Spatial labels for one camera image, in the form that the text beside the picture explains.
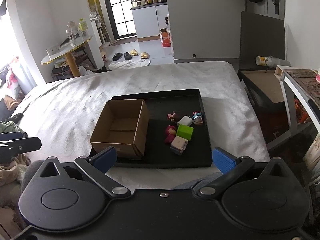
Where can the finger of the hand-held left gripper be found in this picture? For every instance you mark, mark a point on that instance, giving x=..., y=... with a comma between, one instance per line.
x=25, y=145
x=11, y=135

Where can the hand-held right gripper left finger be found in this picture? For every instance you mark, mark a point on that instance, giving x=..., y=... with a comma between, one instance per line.
x=106, y=158

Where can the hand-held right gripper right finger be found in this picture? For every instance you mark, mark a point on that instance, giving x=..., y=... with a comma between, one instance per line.
x=222, y=161

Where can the brown cardboard box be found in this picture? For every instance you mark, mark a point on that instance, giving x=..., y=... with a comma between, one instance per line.
x=140, y=130

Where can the pastel white box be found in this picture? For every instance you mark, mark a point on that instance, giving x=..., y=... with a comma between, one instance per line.
x=178, y=145

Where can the green box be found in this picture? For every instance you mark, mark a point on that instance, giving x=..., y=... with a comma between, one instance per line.
x=185, y=131

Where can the white block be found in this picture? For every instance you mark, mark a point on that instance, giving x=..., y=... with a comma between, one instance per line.
x=185, y=120

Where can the black tray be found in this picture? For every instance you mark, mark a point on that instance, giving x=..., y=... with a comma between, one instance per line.
x=160, y=140

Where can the pink bear figurine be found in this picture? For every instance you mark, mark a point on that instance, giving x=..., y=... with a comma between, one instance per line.
x=170, y=133

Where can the brown monkey figurine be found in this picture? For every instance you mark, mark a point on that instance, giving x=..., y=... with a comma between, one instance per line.
x=172, y=117

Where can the green garment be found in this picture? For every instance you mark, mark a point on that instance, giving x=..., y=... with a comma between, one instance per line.
x=10, y=127

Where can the beige cloth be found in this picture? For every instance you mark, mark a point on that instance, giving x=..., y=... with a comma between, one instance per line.
x=12, y=172

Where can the blue figurine with beer mug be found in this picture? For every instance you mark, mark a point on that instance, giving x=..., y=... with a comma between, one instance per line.
x=197, y=116

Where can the colourful clothes pile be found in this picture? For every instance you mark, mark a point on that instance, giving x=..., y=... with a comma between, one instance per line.
x=11, y=80

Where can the black storage box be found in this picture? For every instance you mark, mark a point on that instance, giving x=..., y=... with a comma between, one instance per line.
x=265, y=90

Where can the white plastic bag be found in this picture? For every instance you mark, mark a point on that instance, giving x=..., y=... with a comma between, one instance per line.
x=85, y=71

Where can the white side shelf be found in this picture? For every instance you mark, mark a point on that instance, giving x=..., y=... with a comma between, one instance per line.
x=290, y=97

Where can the white card box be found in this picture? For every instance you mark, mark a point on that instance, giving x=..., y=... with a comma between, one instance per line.
x=53, y=49

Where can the white floor mat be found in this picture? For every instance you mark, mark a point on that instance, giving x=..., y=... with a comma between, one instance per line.
x=130, y=64

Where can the round gold-rimmed table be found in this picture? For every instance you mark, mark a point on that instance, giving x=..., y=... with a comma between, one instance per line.
x=63, y=52

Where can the yellow and white cup stack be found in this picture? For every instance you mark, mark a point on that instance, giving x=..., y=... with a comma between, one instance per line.
x=262, y=60

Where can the clear glass bottle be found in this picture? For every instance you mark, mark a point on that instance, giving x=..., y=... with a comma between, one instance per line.
x=71, y=33

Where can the grey padded lid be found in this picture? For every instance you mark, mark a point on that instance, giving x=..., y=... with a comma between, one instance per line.
x=262, y=40

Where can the yellow-green bottle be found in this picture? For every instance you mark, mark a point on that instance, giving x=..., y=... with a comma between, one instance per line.
x=82, y=26

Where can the orange cardboard box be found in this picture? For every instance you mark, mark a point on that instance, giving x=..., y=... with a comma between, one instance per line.
x=165, y=38

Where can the white standing fan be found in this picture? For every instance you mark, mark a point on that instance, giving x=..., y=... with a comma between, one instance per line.
x=97, y=21

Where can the white kitchen cabinet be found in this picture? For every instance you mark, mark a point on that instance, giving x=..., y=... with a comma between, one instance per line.
x=146, y=20

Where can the black-framed glass door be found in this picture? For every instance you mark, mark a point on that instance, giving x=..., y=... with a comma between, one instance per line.
x=120, y=5

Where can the white rice cooker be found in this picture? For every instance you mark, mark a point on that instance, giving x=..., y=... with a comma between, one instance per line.
x=138, y=3

